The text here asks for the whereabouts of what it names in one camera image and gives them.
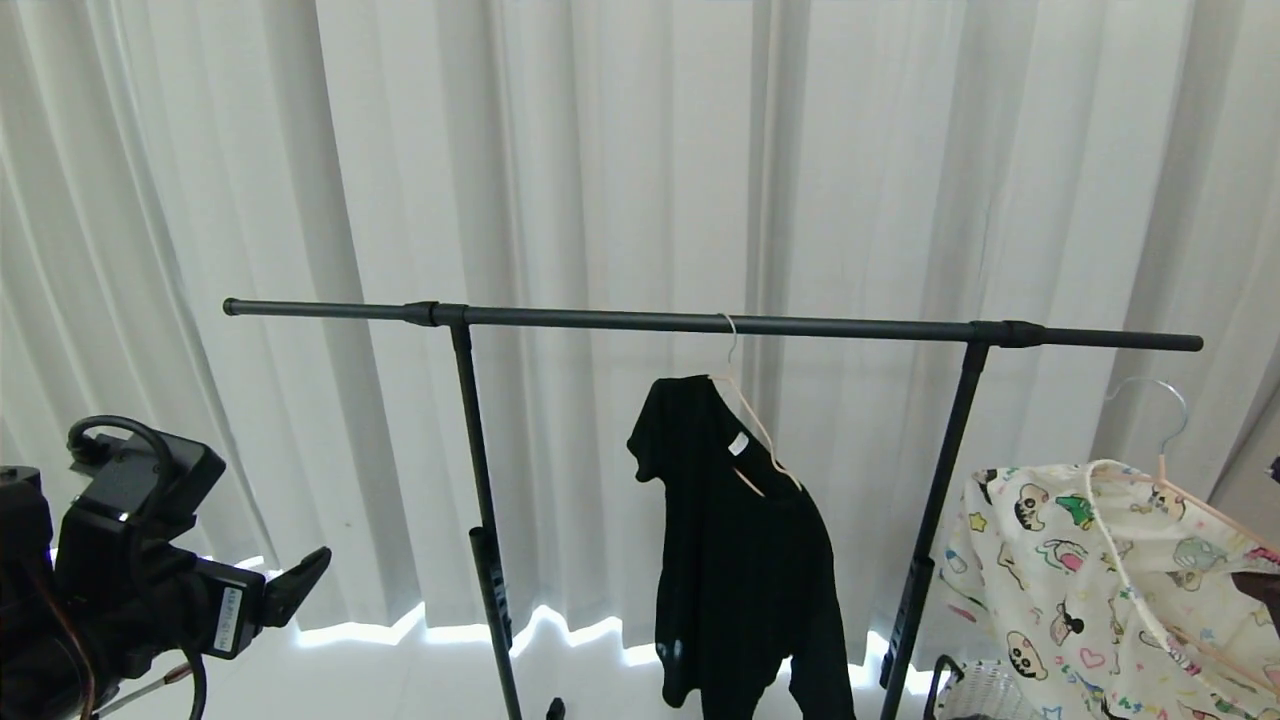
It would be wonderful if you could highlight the white laundry basket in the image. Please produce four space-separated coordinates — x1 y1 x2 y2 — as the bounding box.
922 655 1046 720

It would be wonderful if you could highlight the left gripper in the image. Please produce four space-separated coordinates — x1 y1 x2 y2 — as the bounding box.
100 546 333 683

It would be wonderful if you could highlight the cream printed garment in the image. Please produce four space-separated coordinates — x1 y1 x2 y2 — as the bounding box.
940 460 1280 720

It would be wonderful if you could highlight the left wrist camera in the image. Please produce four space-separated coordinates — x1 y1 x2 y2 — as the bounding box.
55 428 228 581

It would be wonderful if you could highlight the black garment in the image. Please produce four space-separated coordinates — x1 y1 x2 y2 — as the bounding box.
627 375 858 720

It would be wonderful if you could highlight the white curtain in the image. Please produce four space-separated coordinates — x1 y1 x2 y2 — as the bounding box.
0 0 1280 666

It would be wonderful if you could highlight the pink clothes hanger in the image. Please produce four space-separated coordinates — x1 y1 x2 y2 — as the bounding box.
1085 377 1280 701
707 313 804 498

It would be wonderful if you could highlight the black clothes rack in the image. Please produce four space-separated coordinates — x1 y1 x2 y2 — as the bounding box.
222 297 1205 720

